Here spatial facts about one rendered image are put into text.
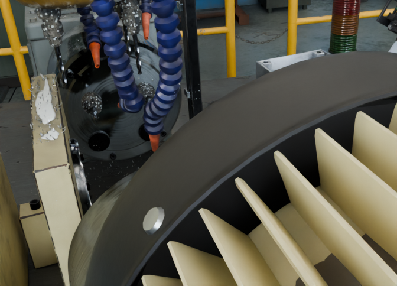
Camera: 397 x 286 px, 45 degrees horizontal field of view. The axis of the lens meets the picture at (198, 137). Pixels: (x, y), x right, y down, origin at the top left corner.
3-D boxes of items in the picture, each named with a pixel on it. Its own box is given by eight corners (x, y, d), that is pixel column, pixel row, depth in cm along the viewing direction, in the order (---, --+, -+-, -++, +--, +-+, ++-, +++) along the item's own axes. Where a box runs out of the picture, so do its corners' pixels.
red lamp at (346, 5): (341, 17, 103) (342, -4, 101) (326, 11, 108) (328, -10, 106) (365, 13, 105) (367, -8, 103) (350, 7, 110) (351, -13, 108)
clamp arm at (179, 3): (191, 135, 87) (179, -7, 75) (186, 127, 90) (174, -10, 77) (209, 131, 88) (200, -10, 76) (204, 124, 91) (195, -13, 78)
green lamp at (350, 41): (338, 57, 108) (339, 37, 106) (324, 49, 113) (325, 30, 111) (361, 52, 109) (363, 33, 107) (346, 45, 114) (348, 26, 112)
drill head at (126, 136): (68, 198, 86) (37, 68, 74) (57, 108, 121) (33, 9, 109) (199, 168, 92) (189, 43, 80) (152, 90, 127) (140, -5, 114)
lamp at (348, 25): (339, 37, 106) (341, 17, 103) (325, 30, 111) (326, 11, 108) (363, 33, 107) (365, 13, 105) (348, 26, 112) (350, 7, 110)
